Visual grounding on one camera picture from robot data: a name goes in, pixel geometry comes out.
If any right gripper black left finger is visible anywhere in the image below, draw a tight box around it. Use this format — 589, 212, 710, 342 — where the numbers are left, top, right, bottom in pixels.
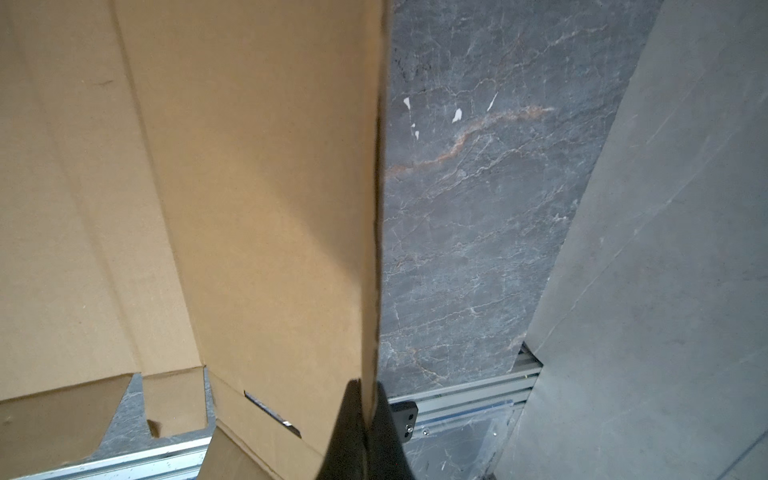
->
316, 380, 366, 480

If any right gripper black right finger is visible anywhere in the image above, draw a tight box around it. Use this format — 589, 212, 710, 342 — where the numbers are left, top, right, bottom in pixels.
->
367, 382, 415, 480

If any brown cardboard box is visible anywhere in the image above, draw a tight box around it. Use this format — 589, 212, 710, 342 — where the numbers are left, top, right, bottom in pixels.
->
1, 1, 389, 479

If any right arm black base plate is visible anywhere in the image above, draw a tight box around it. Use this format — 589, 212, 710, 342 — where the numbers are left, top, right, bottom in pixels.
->
389, 400, 418, 443

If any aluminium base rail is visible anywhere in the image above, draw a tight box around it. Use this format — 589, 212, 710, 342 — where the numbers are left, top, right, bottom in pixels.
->
32, 350, 542, 479

